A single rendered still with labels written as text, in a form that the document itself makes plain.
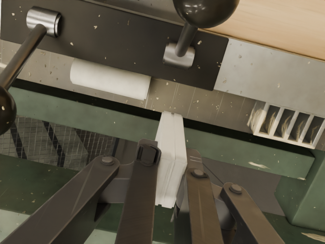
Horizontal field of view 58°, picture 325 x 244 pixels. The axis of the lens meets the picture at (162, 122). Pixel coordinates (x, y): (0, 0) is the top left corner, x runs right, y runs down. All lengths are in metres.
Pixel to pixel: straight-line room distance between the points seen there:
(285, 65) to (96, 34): 0.18
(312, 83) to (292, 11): 0.07
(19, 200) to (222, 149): 0.27
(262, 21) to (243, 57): 0.04
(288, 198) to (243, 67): 0.27
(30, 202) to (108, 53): 0.21
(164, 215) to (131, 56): 0.22
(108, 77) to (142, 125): 0.12
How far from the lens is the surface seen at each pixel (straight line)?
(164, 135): 0.17
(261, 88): 0.30
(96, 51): 0.28
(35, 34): 0.27
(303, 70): 0.31
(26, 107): 0.43
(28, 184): 0.43
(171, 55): 0.26
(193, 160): 0.17
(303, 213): 0.49
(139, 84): 0.30
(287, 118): 0.34
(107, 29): 0.27
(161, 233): 0.38
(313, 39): 0.33
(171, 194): 0.16
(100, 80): 0.30
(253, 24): 0.31
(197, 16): 0.16
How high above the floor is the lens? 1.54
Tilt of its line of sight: 36 degrees down
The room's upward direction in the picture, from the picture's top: 92 degrees counter-clockwise
